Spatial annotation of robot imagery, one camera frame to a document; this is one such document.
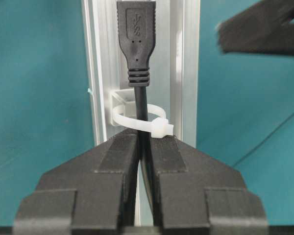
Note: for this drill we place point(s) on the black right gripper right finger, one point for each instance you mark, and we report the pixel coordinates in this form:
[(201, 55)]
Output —
[(195, 194)]

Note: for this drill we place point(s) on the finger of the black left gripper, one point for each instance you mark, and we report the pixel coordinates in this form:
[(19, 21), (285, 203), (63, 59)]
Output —
[(264, 28)]

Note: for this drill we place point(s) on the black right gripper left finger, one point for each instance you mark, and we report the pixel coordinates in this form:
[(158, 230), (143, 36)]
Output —
[(91, 194)]

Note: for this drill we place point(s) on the silver aluminium rail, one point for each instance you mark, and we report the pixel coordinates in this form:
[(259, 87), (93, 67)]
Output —
[(128, 27)]

